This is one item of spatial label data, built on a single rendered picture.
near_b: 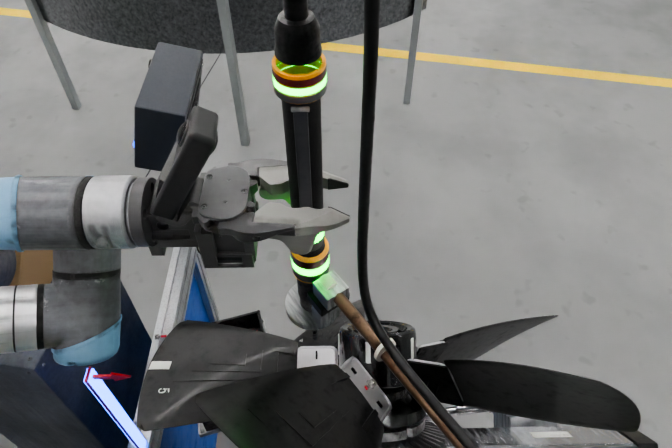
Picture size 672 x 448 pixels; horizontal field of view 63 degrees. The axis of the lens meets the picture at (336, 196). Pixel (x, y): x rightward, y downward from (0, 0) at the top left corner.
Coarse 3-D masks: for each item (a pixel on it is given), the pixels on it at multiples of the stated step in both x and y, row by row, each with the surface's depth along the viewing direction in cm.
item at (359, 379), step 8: (352, 360) 78; (344, 368) 75; (360, 368) 78; (352, 376) 75; (360, 376) 77; (368, 376) 78; (360, 384) 75; (368, 392) 75; (376, 392) 77; (368, 400) 74; (376, 400) 75; (384, 400) 77; (376, 408) 74; (384, 408) 75; (384, 416) 74
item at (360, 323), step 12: (336, 300) 60; (348, 300) 60; (348, 312) 59; (360, 324) 58; (372, 336) 57; (384, 360) 55; (396, 372) 54; (408, 384) 53; (420, 396) 52; (444, 432) 51; (456, 444) 50
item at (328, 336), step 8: (360, 304) 113; (360, 312) 107; (336, 320) 111; (344, 320) 108; (328, 328) 110; (336, 328) 107; (304, 336) 115; (320, 336) 109; (328, 336) 106; (336, 336) 104; (304, 344) 111; (312, 344) 109; (320, 344) 106; (328, 344) 104; (336, 344) 101
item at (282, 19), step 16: (288, 0) 39; (304, 0) 39; (288, 16) 40; (304, 16) 40; (288, 32) 40; (304, 32) 40; (288, 48) 41; (304, 48) 41; (320, 48) 42; (288, 64) 42; (304, 64) 42; (304, 288) 64; (304, 304) 68
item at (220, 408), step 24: (240, 384) 62; (264, 384) 63; (288, 384) 65; (312, 384) 67; (336, 384) 70; (216, 408) 57; (240, 408) 58; (264, 408) 59; (288, 408) 61; (312, 408) 63; (336, 408) 66; (360, 408) 69; (240, 432) 55; (264, 432) 56; (288, 432) 58; (312, 432) 60; (336, 432) 62; (360, 432) 66
